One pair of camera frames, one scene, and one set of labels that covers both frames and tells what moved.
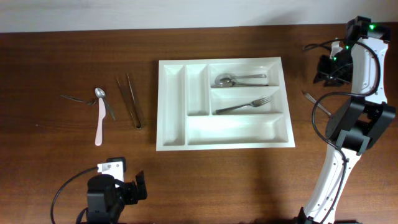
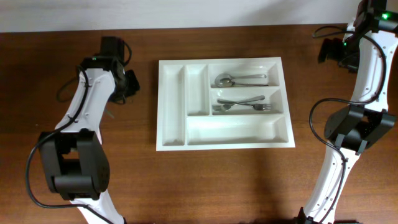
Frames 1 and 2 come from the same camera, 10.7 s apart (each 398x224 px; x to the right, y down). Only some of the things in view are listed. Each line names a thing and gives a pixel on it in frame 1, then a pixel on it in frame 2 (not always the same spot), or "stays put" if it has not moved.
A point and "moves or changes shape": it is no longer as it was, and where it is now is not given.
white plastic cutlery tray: (186, 102) stays put
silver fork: (313, 100) -> (227, 107)
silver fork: (254, 103) moves or changes shape
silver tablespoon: (226, 82) stays put
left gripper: (131, 186) -> (132, 86)
